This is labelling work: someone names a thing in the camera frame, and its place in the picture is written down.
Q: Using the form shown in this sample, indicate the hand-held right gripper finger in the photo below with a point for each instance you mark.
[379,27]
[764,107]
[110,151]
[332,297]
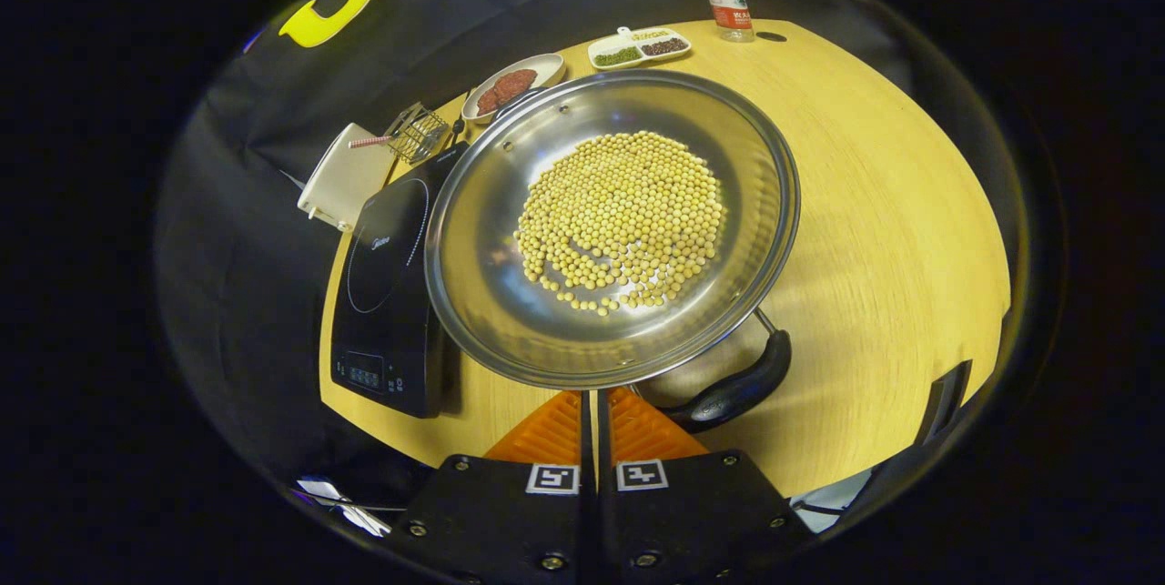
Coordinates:
[587,512]
[606,512]

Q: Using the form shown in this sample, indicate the black induction cooktop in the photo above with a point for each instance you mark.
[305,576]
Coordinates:
[382,294]

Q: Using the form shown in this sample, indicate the pile of soybeans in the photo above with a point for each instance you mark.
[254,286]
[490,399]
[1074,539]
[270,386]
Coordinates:
[619,212]

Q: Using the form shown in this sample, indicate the black chair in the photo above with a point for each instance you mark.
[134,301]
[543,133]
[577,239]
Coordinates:
[942,403]

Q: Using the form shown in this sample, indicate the white toaster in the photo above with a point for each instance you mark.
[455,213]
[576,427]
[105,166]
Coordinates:
[341,180]

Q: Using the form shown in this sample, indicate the pink striped straw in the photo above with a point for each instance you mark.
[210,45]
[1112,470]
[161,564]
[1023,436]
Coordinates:
[369,141]

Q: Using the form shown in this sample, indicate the white round plate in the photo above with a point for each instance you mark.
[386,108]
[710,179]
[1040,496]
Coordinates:
[546,68]

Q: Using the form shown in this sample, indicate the pile of green beans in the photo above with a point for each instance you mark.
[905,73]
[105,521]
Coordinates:
[617,56]

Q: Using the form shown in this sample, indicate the white divided dish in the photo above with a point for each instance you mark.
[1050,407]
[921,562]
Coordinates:
[605,44]

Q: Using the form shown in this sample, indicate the pile of dark red beans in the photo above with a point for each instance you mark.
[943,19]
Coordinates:
[664,46]

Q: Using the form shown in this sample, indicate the pile of pale yellow beans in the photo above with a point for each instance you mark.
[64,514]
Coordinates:
[651,35]

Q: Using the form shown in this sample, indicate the black table grommet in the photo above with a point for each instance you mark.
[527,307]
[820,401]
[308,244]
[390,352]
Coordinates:
[771,36]

